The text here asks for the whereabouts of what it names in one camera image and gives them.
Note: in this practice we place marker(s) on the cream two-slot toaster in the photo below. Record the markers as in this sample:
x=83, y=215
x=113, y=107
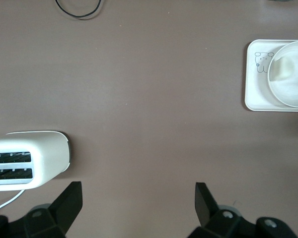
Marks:
x=49, y=153

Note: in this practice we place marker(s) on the white round plate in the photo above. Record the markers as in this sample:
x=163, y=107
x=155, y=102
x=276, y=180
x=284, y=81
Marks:
x=295, y=91

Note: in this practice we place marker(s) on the cream rabbit print tray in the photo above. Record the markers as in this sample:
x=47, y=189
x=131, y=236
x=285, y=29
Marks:
x=253, y=94

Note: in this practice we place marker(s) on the brown table cover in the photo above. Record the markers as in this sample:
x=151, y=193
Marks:
x=149, y=99

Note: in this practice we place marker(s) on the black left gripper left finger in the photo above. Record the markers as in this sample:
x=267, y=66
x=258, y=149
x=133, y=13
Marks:
x=64, y=210

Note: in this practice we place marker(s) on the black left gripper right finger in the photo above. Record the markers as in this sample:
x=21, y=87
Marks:
x=208, y=213

